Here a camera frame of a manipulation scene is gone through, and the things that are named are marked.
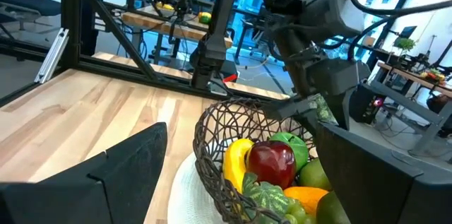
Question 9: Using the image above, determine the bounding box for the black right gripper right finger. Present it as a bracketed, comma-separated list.
[315, 121, 452, 224]

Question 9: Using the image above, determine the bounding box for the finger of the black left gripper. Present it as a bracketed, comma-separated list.
[263, 35, 319, 136]
[307, 57, 371, 129]

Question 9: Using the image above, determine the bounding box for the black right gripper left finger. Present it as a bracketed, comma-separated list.
[0, 121, 169, 224]

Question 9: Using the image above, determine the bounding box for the green apple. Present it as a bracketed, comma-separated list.
[270, 131, 309, 172]

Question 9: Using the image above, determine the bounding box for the green avocado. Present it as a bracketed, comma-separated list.
[315, 190, 351, 224]

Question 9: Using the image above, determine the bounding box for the red apple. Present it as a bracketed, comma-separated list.
[246, 140, 297, 190]

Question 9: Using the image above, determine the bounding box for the green pear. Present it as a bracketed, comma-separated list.
[299, 158, 333, 192]

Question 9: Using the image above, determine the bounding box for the orange carrot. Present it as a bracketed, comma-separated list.
[283, 186, 330, 217]

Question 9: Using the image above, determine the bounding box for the yellow banana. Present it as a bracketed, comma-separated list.
[222, 138, 256, 194]

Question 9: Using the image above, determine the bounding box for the green grape bunch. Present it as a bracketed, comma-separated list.
[242, 172, 319, 224]

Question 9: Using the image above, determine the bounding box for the black wire fruit basket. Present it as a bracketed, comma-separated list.
[192, 96, 340, 224]

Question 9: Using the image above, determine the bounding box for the background fruit basket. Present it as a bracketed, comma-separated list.
[419, 67, 448, 84]

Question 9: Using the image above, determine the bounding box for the potted green plant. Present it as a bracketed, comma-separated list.
[310, 93, 338, 126]

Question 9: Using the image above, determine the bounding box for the black computer case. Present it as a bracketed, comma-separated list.
[348, 84, 389, 126]

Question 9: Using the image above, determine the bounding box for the background wooden desk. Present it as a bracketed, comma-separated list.
[376, 60, 452, 156]

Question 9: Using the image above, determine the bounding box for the small background plant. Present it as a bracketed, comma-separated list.
[393, 36, 417, 55]

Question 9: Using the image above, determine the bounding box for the white plate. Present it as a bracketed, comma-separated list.
[166, 151, 232, 224]

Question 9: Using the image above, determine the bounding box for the background monitor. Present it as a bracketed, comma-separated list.
[398, 25, 418, 40]

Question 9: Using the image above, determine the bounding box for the background yellow-green fruit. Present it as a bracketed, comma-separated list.
[197, 11, 213, 25]

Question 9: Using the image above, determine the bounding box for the background wooden table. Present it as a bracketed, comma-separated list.
[121, 4, 234, 50]

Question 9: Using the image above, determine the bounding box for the background yellow fruit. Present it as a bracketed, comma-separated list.
[155, 1, 176, 11]

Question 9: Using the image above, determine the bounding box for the person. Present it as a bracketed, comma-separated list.
[80, 0, 123, 57]

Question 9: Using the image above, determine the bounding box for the office chair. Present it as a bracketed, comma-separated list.
[0, 0, 63, 33]

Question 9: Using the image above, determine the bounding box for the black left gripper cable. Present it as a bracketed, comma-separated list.
[344, 0, 452, 63]

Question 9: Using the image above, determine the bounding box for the silver metal bracket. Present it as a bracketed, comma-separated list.
[34, 28, 70, 85]

